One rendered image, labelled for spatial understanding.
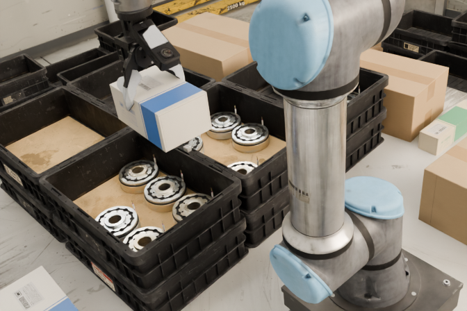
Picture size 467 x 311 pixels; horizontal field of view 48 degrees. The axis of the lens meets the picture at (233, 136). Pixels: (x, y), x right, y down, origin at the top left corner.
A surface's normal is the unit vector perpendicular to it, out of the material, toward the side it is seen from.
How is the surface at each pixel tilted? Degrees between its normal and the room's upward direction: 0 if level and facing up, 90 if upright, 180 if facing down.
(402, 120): 90
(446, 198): 90
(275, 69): 81
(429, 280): 3
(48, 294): 0
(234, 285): 0
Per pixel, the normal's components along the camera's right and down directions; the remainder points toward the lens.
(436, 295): -0.15, -0.84
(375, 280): -0.09, 0.26
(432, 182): -0.76, 0.42
